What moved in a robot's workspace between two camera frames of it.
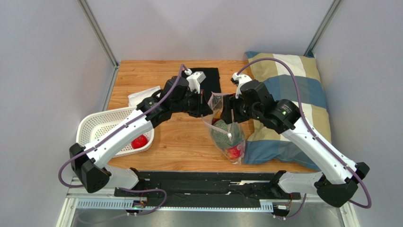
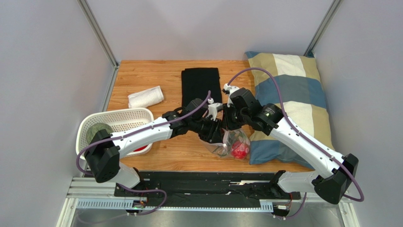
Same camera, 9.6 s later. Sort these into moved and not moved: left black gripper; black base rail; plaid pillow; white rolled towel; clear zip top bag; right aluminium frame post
Moved: left black gripper; clear zip top bag
Not moved: plaid pillow; black base rail; right aluminium frame post; white rolled towel
